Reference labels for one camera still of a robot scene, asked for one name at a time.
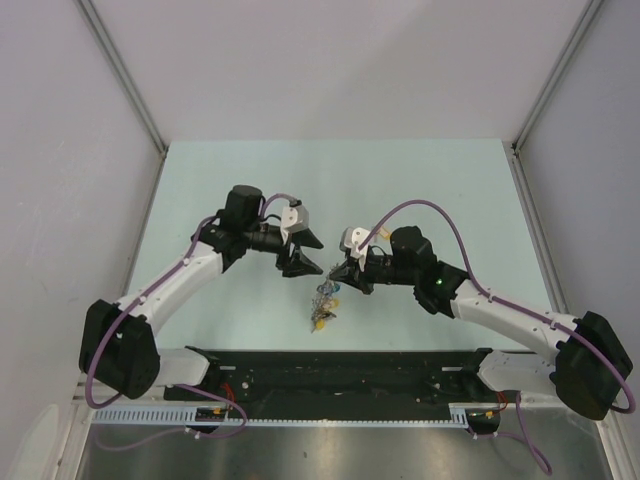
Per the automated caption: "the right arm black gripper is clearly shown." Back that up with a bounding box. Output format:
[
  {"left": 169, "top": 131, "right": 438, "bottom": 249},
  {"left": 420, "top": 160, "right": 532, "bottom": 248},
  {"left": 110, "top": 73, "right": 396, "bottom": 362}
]
[{"left": 330, "top": 248, "right": 418, "bottom": 296}]

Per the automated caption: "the metal keyring disc with keys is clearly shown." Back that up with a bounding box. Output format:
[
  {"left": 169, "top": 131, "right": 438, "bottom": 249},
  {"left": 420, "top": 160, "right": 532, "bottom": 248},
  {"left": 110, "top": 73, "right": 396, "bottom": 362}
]
[{"left": 311, "top": 279, "right": 340, "bottom": 333}]

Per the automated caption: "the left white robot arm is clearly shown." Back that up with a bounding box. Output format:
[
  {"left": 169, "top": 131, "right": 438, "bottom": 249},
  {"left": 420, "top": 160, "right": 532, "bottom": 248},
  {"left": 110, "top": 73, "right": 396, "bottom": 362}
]
[{"left": 79, "top": 185, "right": 323, "bottom": 409}]

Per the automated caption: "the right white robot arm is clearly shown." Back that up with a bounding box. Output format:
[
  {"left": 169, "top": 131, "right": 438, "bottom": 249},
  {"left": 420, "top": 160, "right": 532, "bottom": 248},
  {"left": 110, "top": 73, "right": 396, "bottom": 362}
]
[{"left": 312, "top": 226, "right": 633, "bottom": 421}]

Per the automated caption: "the yellow tagged key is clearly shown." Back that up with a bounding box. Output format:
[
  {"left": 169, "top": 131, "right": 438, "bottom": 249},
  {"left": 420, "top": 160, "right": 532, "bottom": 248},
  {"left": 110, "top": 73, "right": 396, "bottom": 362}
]
[{"left": 377, "top": 227, "right": 391, "bottom": 240}]

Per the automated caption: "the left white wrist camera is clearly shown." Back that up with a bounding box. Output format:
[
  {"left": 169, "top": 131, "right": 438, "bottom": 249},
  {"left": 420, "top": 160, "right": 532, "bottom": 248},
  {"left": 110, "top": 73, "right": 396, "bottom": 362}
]
[{"left": 280, "top": 200, "right": 310, "bottom": 246}]

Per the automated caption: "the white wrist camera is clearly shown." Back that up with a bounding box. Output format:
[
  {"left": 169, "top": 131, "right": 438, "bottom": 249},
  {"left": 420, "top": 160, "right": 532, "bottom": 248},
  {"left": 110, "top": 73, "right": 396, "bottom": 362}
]
[
  {"left": 280, "top": 200, "right": 310, "bottom": 246},
  {"left": 339, "top": 227, "right": 370, "bottom": 268}
]

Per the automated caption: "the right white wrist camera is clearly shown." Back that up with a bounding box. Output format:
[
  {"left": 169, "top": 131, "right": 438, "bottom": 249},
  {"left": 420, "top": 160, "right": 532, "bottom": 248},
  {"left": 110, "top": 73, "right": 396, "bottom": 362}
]
[{"left": 339, "top": 227, "right": 370, "bottom": 268}]

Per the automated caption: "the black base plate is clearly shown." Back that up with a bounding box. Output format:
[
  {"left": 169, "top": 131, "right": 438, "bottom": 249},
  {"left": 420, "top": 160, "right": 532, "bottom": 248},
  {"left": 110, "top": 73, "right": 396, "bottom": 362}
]
[{"left": 191, "top": 347, "right": 516, "bottom": 405}]

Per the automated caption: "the white slotted cable duct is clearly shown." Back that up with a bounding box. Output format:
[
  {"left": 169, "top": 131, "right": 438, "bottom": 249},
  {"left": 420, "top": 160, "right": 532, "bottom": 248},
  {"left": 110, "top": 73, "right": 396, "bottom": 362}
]
[{"left": 92, "top": 405, "right": 499, "bottom": 429}]

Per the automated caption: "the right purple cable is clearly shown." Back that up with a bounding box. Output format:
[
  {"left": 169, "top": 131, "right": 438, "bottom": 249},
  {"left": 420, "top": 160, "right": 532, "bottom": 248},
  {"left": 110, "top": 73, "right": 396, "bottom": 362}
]
[{"left": 357, "top": 199, "right": 634, "bottom": 476}]

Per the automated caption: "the aluminium frame rail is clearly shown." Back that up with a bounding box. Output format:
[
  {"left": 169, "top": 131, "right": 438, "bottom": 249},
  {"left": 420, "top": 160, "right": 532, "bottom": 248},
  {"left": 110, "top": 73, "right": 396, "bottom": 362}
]
[
  {"left": 509, "top": 0, "right": 640, "bottom": 480},
  {"left": 73, "top": 0, "right": 168, "bottom": 159}
]

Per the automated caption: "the right aluminium frame rail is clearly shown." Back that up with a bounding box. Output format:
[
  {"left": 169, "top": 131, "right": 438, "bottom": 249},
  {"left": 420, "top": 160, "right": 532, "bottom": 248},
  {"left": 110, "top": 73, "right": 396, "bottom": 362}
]
[{"left": 509, "top": 0, "right": 640, "bottom": 480}]

